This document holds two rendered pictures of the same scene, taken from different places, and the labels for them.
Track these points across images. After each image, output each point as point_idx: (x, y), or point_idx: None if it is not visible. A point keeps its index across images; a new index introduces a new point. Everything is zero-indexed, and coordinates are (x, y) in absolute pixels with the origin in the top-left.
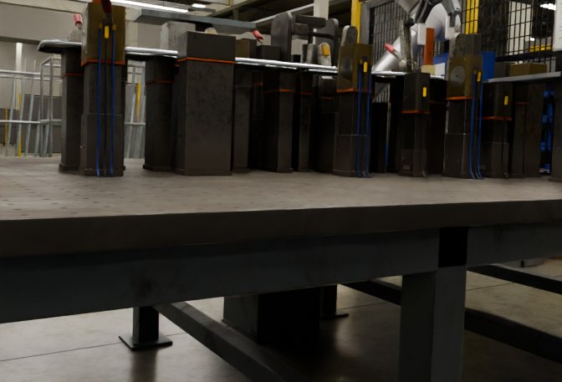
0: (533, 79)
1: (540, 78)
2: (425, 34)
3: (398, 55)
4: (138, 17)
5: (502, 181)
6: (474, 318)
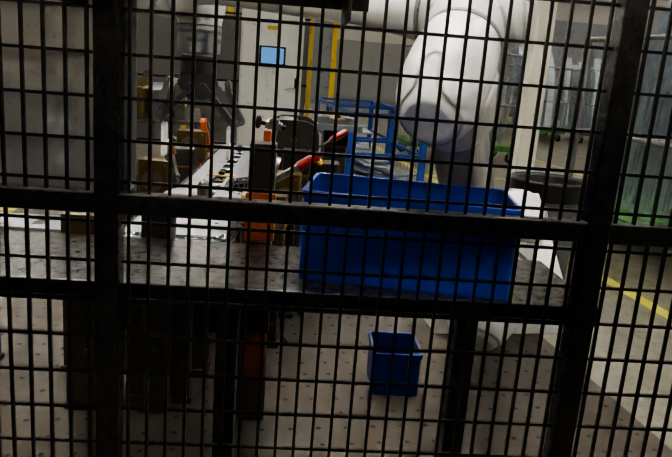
0: (57, 229)
1: (41, 228)
2: (226, 143)
3: (281, 172)
4: None
5: (36, 320)
6: None
